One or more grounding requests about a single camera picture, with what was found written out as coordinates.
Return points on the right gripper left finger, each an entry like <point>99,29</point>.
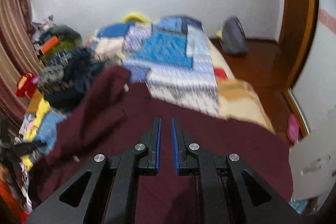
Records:
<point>105,190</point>

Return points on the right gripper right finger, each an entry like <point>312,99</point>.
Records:
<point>228,189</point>

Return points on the maroon button shirt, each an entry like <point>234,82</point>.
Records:
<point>113,116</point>

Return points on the teal patterned cloth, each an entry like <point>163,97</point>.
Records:
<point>299,206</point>

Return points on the colour block plush blanket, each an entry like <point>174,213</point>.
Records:
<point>237,98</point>

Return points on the pink clog shoe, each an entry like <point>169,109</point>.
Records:
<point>293,129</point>

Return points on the yellow printed t-shirt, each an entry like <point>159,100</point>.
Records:
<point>29,131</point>

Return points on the navy patterned folded garment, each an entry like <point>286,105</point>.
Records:
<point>66,78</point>

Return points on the white sliding wardrobe door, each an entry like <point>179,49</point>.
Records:
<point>314,91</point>

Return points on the red plush toy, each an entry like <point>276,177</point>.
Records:
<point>27,85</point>

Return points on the blue patchwork quilt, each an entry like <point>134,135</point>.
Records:
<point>172,56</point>

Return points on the grey purple backpack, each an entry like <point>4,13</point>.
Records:
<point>233,37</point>

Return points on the orange box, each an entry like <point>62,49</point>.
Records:
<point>49,44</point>

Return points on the striped red curtain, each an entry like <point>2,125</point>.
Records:
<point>18,56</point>

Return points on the grey green pillow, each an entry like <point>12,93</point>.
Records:
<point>64,32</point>

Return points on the yellow plastic hoop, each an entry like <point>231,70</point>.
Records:
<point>135,17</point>

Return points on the brown wooden door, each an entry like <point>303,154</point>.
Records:
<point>296,36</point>

